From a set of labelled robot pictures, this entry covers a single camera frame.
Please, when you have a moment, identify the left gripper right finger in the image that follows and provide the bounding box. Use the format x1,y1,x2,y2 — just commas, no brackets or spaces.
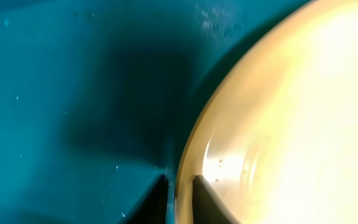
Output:
192,175,239,224

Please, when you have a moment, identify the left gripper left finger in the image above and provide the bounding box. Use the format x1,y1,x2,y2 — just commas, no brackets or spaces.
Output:
119,174,168,224

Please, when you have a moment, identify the teal plastic tray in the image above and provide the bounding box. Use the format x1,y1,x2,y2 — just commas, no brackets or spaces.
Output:
0,0,303,223

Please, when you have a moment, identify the yellow-green plate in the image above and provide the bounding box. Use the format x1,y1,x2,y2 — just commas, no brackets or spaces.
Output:
175,1,358,223

